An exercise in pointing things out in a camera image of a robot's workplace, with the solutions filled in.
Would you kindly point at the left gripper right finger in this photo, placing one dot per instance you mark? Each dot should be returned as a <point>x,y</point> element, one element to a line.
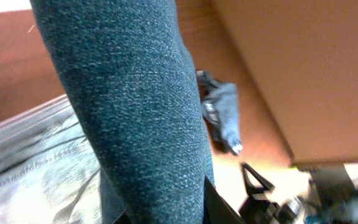
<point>216,209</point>

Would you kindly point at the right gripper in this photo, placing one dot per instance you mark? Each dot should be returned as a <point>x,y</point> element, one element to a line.
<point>269,208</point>

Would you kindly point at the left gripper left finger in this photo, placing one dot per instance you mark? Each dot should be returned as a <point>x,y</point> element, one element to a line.
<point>122,218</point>

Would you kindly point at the light grey-blue jeans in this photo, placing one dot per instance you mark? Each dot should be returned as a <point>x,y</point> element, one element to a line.
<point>51,176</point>

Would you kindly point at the dark blue jeans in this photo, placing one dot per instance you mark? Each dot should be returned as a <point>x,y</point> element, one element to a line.
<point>132,84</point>

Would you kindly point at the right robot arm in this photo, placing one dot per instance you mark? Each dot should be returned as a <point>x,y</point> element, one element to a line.
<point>332,198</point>

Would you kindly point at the blue crumpled shirt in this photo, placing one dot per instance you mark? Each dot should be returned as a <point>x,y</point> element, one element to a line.
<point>220,109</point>

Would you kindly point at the clear plastic storage bin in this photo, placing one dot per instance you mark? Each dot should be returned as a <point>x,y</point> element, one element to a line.
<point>35,119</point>

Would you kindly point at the brown cardboard box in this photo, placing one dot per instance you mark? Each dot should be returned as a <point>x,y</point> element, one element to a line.
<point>303,57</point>

